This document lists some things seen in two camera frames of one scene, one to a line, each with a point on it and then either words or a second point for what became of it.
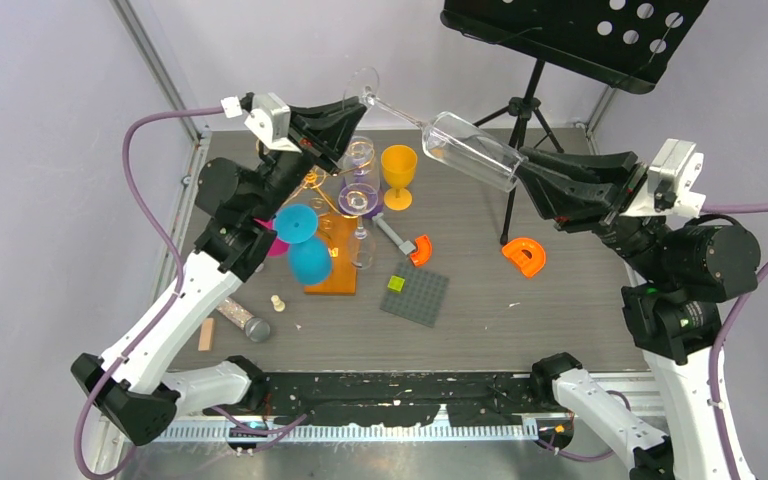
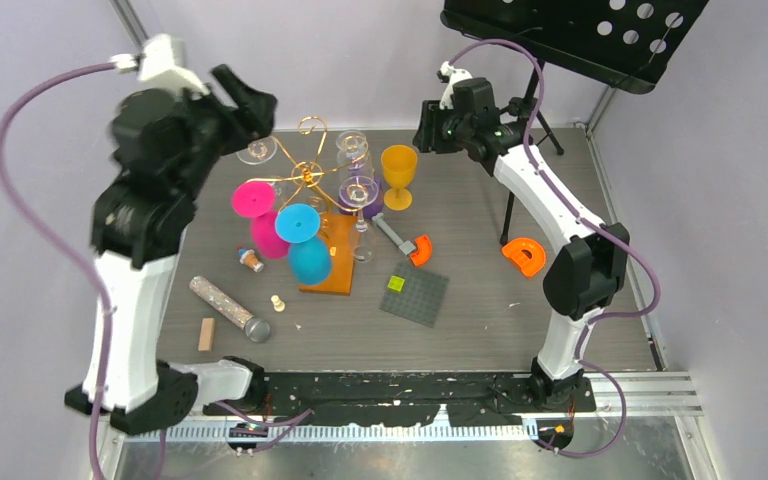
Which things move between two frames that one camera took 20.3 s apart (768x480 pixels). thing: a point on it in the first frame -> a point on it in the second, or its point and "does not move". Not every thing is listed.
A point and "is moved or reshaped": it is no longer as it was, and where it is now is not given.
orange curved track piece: (527, 253) does not move
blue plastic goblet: (310, 258) does not move
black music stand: (627, 43) does not move
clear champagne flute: (448, 138) is moved or reshaped
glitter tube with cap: (256, 329) does not move
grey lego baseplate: (421, 297) does not move
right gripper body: (610, 216) -> (442, 132)
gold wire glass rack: (341, 229) is moved or reshaped
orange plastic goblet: (399, 162) does not move
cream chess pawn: (279, 305) does not move
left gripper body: (313, 153) -> (218, 128)
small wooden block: (206, 335) does not move
